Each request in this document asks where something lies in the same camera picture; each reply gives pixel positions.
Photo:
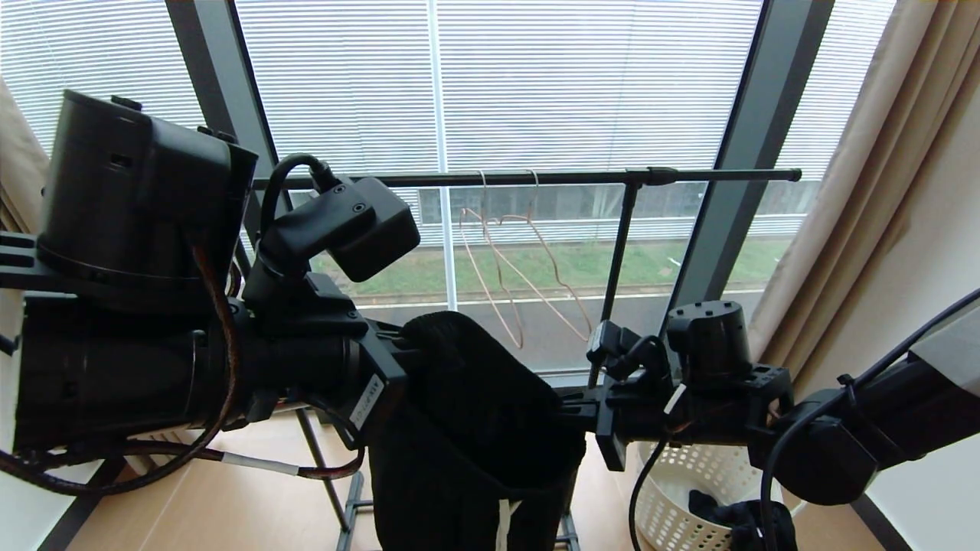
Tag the white laundry basket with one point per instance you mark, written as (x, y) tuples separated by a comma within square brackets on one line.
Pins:
[(689, 474)]

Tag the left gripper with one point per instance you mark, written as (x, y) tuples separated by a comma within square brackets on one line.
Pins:
[(191, 367)]

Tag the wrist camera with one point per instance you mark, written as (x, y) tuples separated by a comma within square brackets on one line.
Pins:
[(624, 352), (367, 229)]

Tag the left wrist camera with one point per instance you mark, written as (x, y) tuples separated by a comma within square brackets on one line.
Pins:
[(367, 229)]

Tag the window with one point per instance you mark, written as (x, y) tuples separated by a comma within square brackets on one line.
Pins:
[(582, 92)]

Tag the black clothes rack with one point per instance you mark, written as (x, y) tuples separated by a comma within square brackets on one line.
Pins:
[(689, 176)]

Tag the black garment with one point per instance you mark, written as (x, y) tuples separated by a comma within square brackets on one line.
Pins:
[(727, 513)]

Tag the pink clothes hanger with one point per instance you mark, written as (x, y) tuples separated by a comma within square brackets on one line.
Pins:
[(521, 340), (588, 333)]

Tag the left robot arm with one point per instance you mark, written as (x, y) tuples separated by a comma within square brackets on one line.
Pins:
[(138, 199)]

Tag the black shorts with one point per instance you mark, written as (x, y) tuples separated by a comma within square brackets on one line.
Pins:
[(459, 413)]

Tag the beige curtain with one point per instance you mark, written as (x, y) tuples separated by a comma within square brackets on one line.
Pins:
[(880, 153), (19, 168)]

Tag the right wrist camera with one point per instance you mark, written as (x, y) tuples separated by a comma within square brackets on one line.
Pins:
[(624, 352)]

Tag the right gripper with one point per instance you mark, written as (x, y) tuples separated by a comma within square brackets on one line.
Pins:
[(689, 417)]

